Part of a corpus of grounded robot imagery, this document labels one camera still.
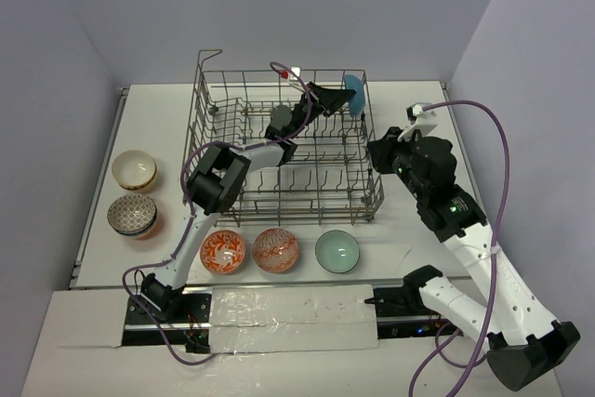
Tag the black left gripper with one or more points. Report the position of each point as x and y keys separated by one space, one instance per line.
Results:
x=314 y=99

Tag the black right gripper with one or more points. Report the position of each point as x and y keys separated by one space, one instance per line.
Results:
x=383 y=148

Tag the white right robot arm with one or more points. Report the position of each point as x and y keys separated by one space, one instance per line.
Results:
x=522 y=340

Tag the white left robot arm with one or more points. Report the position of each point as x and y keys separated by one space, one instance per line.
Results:
x=212 y=179

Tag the pale green bowl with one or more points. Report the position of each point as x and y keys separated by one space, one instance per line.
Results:
x=337 y=251

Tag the orange geometric pattern bowl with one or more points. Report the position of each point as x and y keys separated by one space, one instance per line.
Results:
x=275 y=250

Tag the orange floral pattern bowl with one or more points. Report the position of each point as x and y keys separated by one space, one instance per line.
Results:
x=223 y=252

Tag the white bowl orange rim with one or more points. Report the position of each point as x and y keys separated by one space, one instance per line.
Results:
x=133 y=169

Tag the white taped sheet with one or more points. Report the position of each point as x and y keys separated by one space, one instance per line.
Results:
x=294 y=318

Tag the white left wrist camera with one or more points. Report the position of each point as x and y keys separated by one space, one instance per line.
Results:
x=292 y=78

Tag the grey wire dish rack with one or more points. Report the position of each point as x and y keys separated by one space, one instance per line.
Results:
x=330 y=178

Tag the black mounting rail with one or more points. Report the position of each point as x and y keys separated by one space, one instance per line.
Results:
x=189 y=326

